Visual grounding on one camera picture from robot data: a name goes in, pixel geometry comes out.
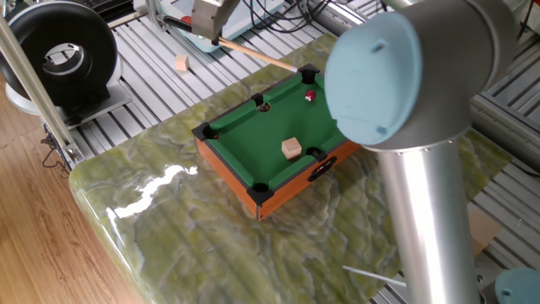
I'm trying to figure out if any mini green pool table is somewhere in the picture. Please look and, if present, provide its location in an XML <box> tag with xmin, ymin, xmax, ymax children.
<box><xmin>192</xmin><ymin>62</ymin><xmax>365</xmax><ymax>222</ymax></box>

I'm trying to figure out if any aluminium frame post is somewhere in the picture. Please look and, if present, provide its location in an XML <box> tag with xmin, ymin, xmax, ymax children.
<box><xmin>133</xmin><ymin>0</ymin><xmax>172</xmax><ymax>31</ymax></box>
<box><xmin>0</xmin><ymin>11</ymin><xmax>85</xmax><ymax>171</ymax></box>

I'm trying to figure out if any small wooden cube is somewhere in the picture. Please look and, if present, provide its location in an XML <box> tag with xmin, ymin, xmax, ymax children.
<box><xmin>174</xmin><ymin>53</ymin><xmax>191</xmax><ymax>73</ymax></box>

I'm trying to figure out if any white teach pendant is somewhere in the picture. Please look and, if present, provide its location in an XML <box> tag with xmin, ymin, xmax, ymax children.
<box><xmin>159</xmin><ymin>0</ymin><xmax>289</xmax><ymax>54</ymax></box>

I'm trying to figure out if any black gripper cable bundle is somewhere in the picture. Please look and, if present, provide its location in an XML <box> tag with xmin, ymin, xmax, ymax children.
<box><xmin>243</xmin><ymin>0</ymin><xmax>337</xmax><ymax>35</ymax></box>

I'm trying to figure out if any silver Schunk gripper body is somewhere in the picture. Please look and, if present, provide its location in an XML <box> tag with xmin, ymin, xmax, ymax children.
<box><xmin>191</xmin><ymin>0</ymin><xmax>241</xmax><ymax>42</ymax></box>

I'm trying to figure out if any white cable tie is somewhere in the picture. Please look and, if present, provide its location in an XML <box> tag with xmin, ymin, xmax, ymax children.
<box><xmin>342</xmin><ymin>264</ymin><xmax>408</xmax><ymax>289</ymax></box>

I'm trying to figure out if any black round ring lamp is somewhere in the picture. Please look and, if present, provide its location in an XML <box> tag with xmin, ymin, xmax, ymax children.
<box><xmin>0</xmin><ymin>0</ymin><xmax>133</xmax><ymax>128</ymax></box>

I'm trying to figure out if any wooden pool cue black butt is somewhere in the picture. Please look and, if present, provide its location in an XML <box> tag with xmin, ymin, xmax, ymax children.
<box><xmin>163</xmin><ymin>14</ymin><xmax>300</xmax><ymax>73</ymax></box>

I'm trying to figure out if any green marble pattern board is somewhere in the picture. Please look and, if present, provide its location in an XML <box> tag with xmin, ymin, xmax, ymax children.
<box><xmin>68</xmin><ymin>32</ymin><xmax>514</xmax><ymax>304</ymax></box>

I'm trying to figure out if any brown cardboard box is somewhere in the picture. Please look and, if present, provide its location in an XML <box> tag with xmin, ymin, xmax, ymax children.
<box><xmin>467</xmin><ymin>206</ymin><xmax>504</xmax><ymax>257</ymax></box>

